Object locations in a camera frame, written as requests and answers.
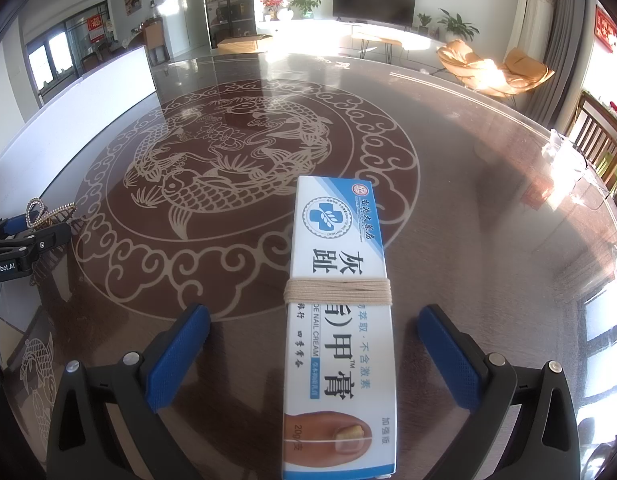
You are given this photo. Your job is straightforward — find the dark framed glass door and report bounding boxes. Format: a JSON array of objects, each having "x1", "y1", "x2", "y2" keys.
[{"x1": 26, "y1": 2, "x2": 112, "y2": 97}]

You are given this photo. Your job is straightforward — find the wooden slatted chair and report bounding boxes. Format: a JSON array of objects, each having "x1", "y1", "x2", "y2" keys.
[{"x1": 571, "y1": 90, "x2": 617, "y2": 182}]

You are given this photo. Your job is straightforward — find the clear plastic bag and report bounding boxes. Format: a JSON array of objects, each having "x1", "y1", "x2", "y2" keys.
[{"x1": 541, "y1": 129, "x2": 610, "y2": 197}]

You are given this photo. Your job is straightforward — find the red wall hanging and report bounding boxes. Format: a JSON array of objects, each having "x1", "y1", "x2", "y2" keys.
[{"x1": 594, "y1": 4, "x2": 617, "y2": 52}]

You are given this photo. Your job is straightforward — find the wooden hairpin-leg stool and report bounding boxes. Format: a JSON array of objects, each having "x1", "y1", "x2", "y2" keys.
[{"x1": 355, "y1": 35, "x2": 397, "y2": 64}]

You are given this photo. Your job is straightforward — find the beige elastic hair tie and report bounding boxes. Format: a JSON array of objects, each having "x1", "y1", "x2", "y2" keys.
[{"x1": 283, "y1": 276, "x2": 393, "y2": 307}]

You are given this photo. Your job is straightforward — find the large leafy potted plant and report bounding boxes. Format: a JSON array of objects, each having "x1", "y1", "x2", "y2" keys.
[{"x1": 437, "y1": 8, "x2": 479, "y2": 44}]

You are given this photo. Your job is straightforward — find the small wooden cabinet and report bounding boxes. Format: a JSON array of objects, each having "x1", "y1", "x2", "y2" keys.
[{"x1": 142, "y1": 20, "x2": 164, "y2": 54}]

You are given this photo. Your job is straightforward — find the white partition board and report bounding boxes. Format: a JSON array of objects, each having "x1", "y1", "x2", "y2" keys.
[{"x1": 0, "y1": 45, "x2": 158, "y2": 187}]

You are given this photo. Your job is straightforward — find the black flat television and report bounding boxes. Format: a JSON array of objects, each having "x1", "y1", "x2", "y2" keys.
[{"x1": 333, "y1": 0, "x2": 418, "y2": 26}]

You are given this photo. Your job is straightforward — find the orange lounge chair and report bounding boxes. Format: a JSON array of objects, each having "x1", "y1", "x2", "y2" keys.
[
  {"x1": 437, "y1": 40, "x2": 494, "y2": 86},
  {"x1": 481, "y1": 47, "x2": 556, "y2": 97}
]

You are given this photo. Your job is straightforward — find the brown patterned glass desktop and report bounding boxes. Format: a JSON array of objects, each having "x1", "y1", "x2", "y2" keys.
[{"x1": 0, "y1": 52, "x2": 617, "y2": 480}]

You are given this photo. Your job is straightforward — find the grey curtain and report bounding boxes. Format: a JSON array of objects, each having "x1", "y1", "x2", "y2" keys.
[{"x1": 531, "y1": 0, "x2": 589, "y2": 132}]

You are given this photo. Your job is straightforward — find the white covered standing unit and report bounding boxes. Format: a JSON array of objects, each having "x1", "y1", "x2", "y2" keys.
[{"x1": 513, "y1": 0, "x2": 557, "y2": 69}]

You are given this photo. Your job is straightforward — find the white blue cream box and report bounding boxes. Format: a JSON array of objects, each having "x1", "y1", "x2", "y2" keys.
[{"x1": 281, "y1": 175, "x2": 402, "y2": 480}]

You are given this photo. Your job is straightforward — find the white door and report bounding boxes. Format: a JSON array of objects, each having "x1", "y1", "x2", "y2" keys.
[{"x1": 178, "y1": 0, "x2": 204, "y2": 56}]

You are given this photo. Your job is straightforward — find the dark glass display cabinet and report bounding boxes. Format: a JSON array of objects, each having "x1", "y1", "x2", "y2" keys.
[{"x1": 201, "y1": 0, "x2": 254, "y2": 51}]

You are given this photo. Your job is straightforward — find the bushy green potted plant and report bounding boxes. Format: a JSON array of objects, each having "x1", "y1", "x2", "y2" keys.
[{"x1": 288, "y1": 0, "x2": 324, "y2": 20}]

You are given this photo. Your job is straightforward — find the white television console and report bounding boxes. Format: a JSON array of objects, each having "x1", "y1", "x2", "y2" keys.
[{"x1": 256, "y1": 19, "x2": 450, "y2": 57}]

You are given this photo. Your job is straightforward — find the rhinestone hair claw clip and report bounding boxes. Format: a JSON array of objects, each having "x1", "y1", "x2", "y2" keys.
[{"x1": 24, "y1": 200, "x2": 79, "y2": 232}]

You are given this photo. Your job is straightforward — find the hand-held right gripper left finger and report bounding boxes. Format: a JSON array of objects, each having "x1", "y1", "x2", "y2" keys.
[{"x1": 46, "y1": 304, "x2": 212, "y2": 480}]

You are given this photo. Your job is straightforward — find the brown cardboard box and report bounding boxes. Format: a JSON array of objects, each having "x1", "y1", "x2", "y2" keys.
[{"x1": 217, "y1": 34, "x2": 274, "y2": 55}]

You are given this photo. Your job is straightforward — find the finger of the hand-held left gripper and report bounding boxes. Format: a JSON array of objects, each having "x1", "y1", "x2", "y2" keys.
[
  {"x1": 0, "y1": 222, "x2": 72, "y2": 261},
  {"x1": 0, "y1": 214, "x2": 32, "y2": 241}
]

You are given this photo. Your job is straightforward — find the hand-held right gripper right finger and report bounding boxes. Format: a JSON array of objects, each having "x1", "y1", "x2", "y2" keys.
[{"x1": 418, "y1": 305, "x2": 581, "y2": 480}]

